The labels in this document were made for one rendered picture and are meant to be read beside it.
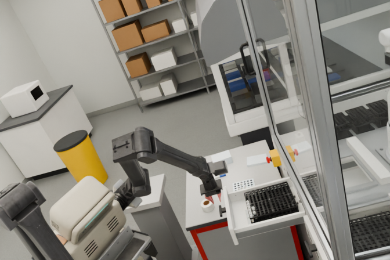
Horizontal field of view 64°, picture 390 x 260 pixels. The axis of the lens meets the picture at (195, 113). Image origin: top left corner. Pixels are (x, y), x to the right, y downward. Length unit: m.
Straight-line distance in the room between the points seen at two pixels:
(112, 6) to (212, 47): 3.26
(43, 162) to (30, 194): 3.87
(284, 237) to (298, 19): 1.49
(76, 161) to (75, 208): 2.60
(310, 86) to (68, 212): 0.93
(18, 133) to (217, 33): 3.33
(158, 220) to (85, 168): 1.84
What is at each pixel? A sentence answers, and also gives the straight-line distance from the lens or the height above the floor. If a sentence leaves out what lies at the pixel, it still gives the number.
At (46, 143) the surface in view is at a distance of 4.60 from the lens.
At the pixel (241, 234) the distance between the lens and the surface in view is 1.54.
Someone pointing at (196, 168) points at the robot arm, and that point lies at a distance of 1.26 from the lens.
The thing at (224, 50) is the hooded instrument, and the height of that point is 1.43.
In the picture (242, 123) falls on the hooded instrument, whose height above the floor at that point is 0.89.
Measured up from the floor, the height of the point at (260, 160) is 0.78.
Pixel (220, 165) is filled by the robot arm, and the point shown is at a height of 1.20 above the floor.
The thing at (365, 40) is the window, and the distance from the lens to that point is 0.74.
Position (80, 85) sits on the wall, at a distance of 6.18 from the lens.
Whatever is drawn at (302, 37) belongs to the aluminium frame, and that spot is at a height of 1.79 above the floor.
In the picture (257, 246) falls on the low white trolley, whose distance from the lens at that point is 1.98.
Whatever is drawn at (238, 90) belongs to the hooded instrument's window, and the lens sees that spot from 2.16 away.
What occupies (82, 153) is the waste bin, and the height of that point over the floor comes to 0.50.
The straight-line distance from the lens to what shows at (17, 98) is 4.78.
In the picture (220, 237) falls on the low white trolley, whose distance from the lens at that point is 1.89.
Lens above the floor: 1.99
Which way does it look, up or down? 25 degrees down
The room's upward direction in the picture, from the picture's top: 20 degrees counter-clockwise
